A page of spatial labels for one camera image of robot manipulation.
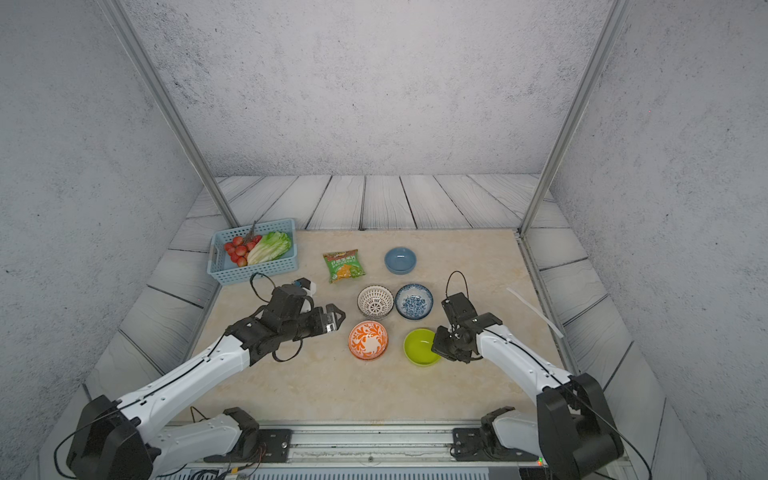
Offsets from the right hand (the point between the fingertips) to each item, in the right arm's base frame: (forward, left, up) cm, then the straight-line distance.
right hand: (438, 349), depth 84 cm
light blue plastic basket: (+26, +70, +3) cm, 74 cm away
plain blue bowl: (+34, +11, -2) cm, 36 cm away
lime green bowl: (+2, +5, -4) cm, 7 cm away
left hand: (+4, +27, +10) cm, 29 cm away
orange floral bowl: (+4, +20, -2) cm, 21 cm away
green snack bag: (+30, +30, 0) cm, 43 cm away
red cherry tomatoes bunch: (+38, +70, +1) cm, 79 cm away
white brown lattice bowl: (+17, +19, -2) cm, 25 cm away
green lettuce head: (+36, +57, +3) cm, 68 cm away
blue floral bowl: (+17, +7, -2) cm, 18 cm away
